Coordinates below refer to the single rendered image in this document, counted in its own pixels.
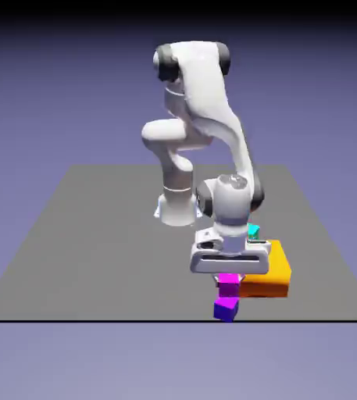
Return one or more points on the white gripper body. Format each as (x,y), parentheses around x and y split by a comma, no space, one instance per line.
(228,264)

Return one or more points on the small magenta cube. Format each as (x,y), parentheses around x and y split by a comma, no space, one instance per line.
(229,286)

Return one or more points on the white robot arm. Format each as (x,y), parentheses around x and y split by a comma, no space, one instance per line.
(207,93)

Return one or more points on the small cyan cube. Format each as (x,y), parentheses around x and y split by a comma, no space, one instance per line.
(253,231)

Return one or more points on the small purple cube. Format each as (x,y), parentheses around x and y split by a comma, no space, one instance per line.
(226,308)

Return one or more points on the large orange box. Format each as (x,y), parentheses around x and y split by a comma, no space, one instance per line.
(273,278)

